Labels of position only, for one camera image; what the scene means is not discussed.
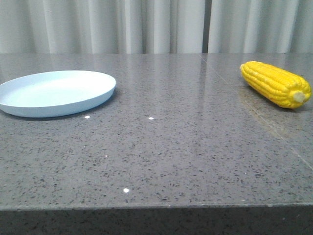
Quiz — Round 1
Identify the light blue round plate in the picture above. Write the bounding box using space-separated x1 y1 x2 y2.
0 70 116 118

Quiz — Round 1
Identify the white pleated curtain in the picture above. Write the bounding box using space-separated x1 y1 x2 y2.
208 0 313 53
0 0 206 54

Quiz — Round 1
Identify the white pleated curtain left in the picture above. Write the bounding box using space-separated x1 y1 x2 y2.
0 0 206 54

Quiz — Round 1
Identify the yellow corn cob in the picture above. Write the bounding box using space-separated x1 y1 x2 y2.
240 61 312 109

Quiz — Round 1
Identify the white pleated curtain right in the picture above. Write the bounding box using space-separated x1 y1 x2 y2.
208 0 313 53

